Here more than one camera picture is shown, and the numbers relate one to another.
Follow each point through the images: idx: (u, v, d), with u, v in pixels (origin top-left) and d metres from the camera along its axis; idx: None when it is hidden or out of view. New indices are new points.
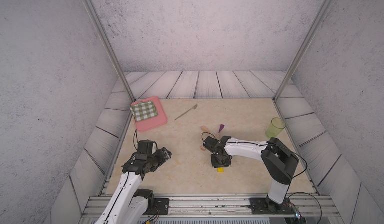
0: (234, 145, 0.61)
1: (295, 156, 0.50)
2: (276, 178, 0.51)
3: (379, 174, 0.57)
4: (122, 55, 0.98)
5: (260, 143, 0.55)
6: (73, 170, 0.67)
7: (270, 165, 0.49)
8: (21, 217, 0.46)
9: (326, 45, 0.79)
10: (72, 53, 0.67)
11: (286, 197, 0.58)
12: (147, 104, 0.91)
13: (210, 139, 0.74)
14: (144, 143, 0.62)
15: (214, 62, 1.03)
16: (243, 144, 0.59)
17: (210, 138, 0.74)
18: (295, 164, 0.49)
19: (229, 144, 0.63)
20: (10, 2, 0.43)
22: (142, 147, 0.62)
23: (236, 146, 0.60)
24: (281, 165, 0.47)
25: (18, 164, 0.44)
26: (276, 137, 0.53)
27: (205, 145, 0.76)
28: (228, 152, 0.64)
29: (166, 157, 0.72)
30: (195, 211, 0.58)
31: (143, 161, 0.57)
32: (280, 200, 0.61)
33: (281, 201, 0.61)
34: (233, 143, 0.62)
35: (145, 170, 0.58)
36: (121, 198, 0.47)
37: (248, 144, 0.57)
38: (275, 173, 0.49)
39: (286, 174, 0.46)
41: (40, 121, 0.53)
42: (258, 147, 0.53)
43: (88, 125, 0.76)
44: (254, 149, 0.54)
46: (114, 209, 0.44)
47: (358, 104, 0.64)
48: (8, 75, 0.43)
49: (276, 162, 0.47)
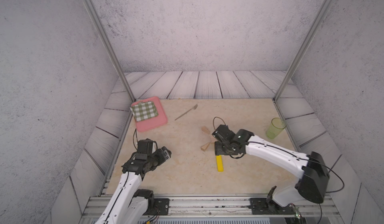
0: (262, 149, 0.51)
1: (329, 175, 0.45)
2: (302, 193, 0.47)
3: (379, 175, 0.57)
4: (122, 55, 0.98)
5: (298, 155, 0.46)
6: (73, 170, 0.67)
7: (308, 185, 0.43)
8: (20, 217, 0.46)
9: (326, 45, 0.79)
10: (72, 53, 0.67)
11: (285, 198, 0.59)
12: (147, 104, 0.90)
13: (223, 130, 0.61)
14: (144, 142, 0.62)
15: (214, 62, 1.03)
16: (276, 150, 0.49)
17: (222, 129, 0.62)
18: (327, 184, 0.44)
19: (254, 144, 0.53)
20: (9, 2, 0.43)
22: (142, 146, 0.62)
23: (265, 150, 0.50)
24: (321, 188, 0.40)
25: (18, 164, 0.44)
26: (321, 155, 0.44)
27: (215, 134, 0.64)
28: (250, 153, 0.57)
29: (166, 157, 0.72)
30: (195, 211, 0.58)
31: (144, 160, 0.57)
32: (283, 203, 0.61)
33: (284, 205, 0.61)
34: (260, 146, 0.52)
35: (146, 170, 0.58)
36: (121, 198, 0.47)
37: (281, 150, 0.48)
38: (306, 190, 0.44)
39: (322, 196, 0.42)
41: (40, 121, 0.53)
42: (296, 160, 0.45)
43: (88, 125, 0.76)
44: (290, 160, 0.46)
46: (114, 209, 0.44)
47: (358, 104, 0.64)
48: (8, 75, 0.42)
49: (318, 183, 0.40)
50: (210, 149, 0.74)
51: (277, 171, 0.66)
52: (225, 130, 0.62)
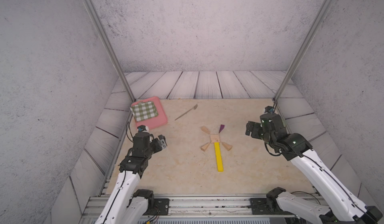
0: (313, 170, 0.43)
1: None
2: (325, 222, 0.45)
3: (379, 175, 0.57)
4: (122, 55, 0.98)
5: (355, 201, 0.38)
6: (73, 170, 0.67)
7: None
8: (20, 217, 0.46)
9: (326, 45, 0.79)
10: (72, 53, 0.67)
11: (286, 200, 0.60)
12: (147, 104, 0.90)
13: (275, 123, 0.51)
14: (140, 137, 0.58)
15: (214, 62, 1.03)
16: (329, 180, 0.41)
17: (275, 121, 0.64)
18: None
19: (307, 161, 0.44)
20: (10, 2, 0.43)
22: (139, 142, 0.58)
23: (316, 172, 0.43)
24: None
25: (18, 164, 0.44)
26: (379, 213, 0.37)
27: (265, 121, 0.54)
28: (294, 164, 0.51)
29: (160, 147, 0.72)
30: (195, 211, 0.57)
31: (141, 158, 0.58)
32: (283, 207, 0.62)
33: (284, 210, 0.62)
34: (313, 165, 0.43)
35: (143, 168, 0.56)
36: (118, 198, 0.46)
37: (335, 185, 0.40)
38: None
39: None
41: (40, 121, 0.53)
42: (350, 205, 0.38)
43: (88, 125, 0.76)
44: (342, 201, 0.39)
46: (111, 211, 0.43)
47: (358, 104, 0.64)
48: (8, 75, 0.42)
49: None
50: (210, 149, 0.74)
51: (277, 171, 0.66)
52: (277, 124, 0.51)
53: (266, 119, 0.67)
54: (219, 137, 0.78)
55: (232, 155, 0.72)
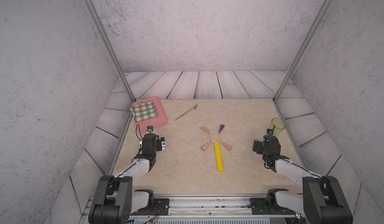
0: (285, 163, 0.60)
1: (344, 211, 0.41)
2: (307, 210, 0.46)
3: (379, 175, 0.57)
4: (122, 55, 0.98)
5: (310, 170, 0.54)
6: (73, 170, 0.67)
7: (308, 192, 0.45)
8: (21, 217, 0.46)
9: (326, 45, 0.79)
10: (72, 53, 0.67)
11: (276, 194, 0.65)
12: (147, 104, 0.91)
13: (270, 144, 0.71)
14: (148, 138, 0.69)
15: (214, 62, 1.03)
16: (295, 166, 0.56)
17: (271, 142, 0.71)
18: (344, 217, 0.40)
19: (280, 162, 0.62)
20: (9, 2, 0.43)
22: (149, 142, 0.69)
23: (287, 165, 0.59)
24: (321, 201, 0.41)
25: (18, 165, 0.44)
26: (336, 180, 0.44)
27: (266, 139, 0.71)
28: (276, 168, 0.64)
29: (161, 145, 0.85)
30: (195, 211, 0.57)
31: (150, 155, 0.71)
32: (280, 202, 0.63)
33: (282, 205, 0.62)
34: (285, 162, 0.61)
35: (153, 162, 0.68)
36: (135, 166, 0.56)
37: (297, 167, 0.55)
38: (308, 200, 0.45)
39: (316, 205, 0.42)
41: (40, 121, 0.53)
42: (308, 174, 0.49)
43: (88, 125, 0.76)
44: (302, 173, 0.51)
46: (130, 170, 0.52)
47: (358, 104, 0.64)
48: (8, 75, 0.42)
49: (317, 194, 0.42)
50: (210, 149, 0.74)
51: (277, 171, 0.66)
52: (272, 144, 0.69)
53: (266, 138, 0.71)
54: (219, 137, 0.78)
55: (232, 155, 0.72)
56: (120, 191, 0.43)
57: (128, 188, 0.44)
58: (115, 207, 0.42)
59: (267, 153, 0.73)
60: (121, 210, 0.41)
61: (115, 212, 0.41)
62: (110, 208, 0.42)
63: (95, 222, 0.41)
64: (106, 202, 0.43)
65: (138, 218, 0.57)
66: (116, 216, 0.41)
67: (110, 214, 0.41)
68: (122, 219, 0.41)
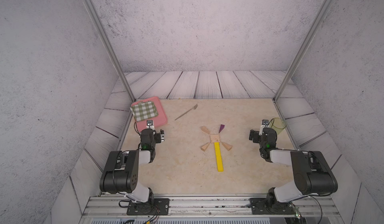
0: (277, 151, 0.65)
1: (330, 175, 0.46)
2: (297, 185, 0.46)
3: (379, 174, 0.57)
4: (122, 55, 0.98)
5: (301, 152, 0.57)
6: (73, 170, 0.67)
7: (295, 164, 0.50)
8: (21, 217, 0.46)
9: (326, 45, 0.79)
10: (72, 53, 0.67)
11: (270, 192, 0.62)
12: (147, 104, 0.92)
13: (269, 138, 0.74)
14: (147, 134, 0.73)
15: (214, 61, 1.03)
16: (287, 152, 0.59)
17: (269, 136, 0.74)
18: (331, 185, 0.44)
19: (275, 152, 0.67)
20: (10, 2, 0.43)
22: (146, 137, 0.72)
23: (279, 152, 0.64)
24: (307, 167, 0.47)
25: (18, 164, 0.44)
26: (318, 151, 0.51)
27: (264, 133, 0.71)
28: (272, 158, 0.69)
29: (162, 138, 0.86)
30: (195, 211, 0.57)
31: (150, 149, 0.76)
32: (280, 198, 0.63)
33: (282, 200, 0.62)
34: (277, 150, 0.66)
35: (154, 155, 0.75)
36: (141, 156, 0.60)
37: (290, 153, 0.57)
38: (297, 174, 0.49)
39: (305, 175, 0.46)
41: (40, 121, 0.53)
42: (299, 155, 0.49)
43: (88, 125, 0.76)
44: None
46: None
47: (358, 104, 0.64)
48: (8, 75, 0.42)
49: (303, 162, 0.48)
50: (210, 149, 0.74)
51: (277, 171, 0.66)
52: (271, 138, 0.72)
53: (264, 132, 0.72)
54: (220, 137, 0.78)
55: (232, 155, 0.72)
56: (129, 162, 0.49)
57: (135, 158, 0.49)
58: (124, 175, 0.46)
59: (264, 146, 0.77)
60: (130, 176, 0.46)
61: (124, 180, 0.45)
62: (119, 176, 0.46)
63: (107, 188, 0.45)
64: (115, 171, 0.48)
65: (138, 217, 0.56)
66: (126, 182, 0.45)
67: (119, 182, 0.45)
68: (130, 185, 0.45)
